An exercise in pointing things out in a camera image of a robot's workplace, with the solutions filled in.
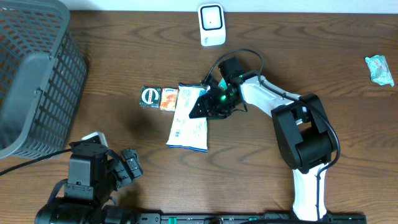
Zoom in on teal white Kleenex tissue pack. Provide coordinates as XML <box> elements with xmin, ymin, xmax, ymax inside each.
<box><xmin>218</xmin><ymin>78</ymin><xmax>228</xmax><ymax>91</ymax></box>

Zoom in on black healing ointment box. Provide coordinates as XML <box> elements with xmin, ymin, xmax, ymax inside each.
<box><xmin>139</xmin><ymin>86</ymin><xmax>161</xmax><ymax>108</ymax></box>

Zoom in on green soft wipes pack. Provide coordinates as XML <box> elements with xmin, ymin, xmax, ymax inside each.
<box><xmin>364</xmin><ymin>55</ymin><xmax>394</xmax><ymax>87</ymax></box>

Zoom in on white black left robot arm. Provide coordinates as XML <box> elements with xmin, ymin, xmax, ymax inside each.
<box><xmin>34</xmin><ymin>138</ymin><xmax>143</xmax><ymax>224</ymax></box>

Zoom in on grey plastic mesh basket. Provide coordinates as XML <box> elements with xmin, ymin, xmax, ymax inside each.
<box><xmin>1</xmin><ymin>1</ymin><xmax>88</xmax><ymax>159</ymax></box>

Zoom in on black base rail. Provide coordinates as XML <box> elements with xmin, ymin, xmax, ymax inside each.
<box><xmin>132</xmin><ymin>212</ymin><xmax>368</xmax><ymax>224</ymax></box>

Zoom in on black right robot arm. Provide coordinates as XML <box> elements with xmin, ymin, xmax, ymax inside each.
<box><xmin>189</xmin><ymin>57</ymin><xmax>341</xmax><ymax>222</ymax></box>

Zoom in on orange tissue pack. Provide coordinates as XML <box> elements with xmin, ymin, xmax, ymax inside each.
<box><xmin>159</xmin><ymin>88</ymin><xmax>178</xmax><ymax>111</ymax></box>

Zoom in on cream wipes pack blue edges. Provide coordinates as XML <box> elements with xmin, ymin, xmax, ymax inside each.
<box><xmin>166</xmin><ymin>83</ymin><xmax>208</xmax><ymax>152</ymax></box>

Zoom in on white barcode scanner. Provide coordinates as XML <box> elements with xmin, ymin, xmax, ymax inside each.
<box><xmin>198</xmin><ymin>3</ymin><xmax>226</xmax><ymax>47</ymax></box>

